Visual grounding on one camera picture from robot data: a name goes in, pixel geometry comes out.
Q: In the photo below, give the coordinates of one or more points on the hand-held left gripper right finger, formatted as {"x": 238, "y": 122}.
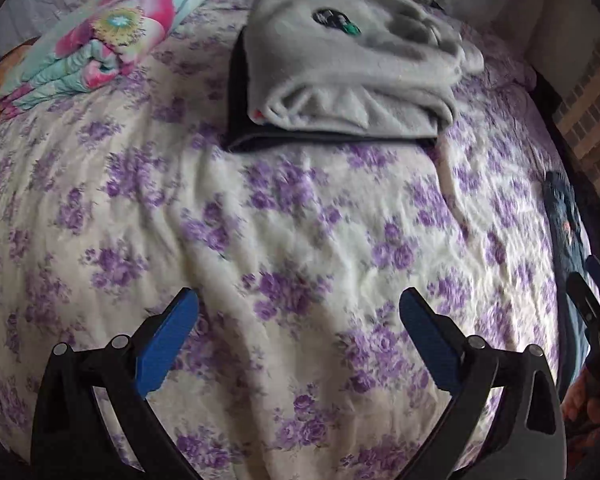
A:
{"x": 430, "y": 345}

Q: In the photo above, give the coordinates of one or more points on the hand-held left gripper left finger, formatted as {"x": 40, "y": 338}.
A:
{"x": 167, "y": 345}

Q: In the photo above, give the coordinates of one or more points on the blue denim jeans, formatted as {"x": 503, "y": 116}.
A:
{"x": 562, "y": 220}

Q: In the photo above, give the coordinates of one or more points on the grey sweatshirt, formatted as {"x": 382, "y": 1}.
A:
{"x": 355, "y": 80}

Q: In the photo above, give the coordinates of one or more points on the person's right hand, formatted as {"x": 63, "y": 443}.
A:
{"x": 587, "y": 405}

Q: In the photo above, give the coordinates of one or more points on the purple floral bedsheet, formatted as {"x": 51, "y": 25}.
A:
{"x": 230, "y": 220}

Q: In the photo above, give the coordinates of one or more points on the black garment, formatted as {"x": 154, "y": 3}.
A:
{"x": 245, "y": 125}

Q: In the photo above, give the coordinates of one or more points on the colourful floral folded blanket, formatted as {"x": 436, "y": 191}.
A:
{"x": 105, "y": 35}

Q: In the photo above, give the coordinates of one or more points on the grey padded headboard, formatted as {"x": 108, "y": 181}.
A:
{"x": 55, "y": 5}

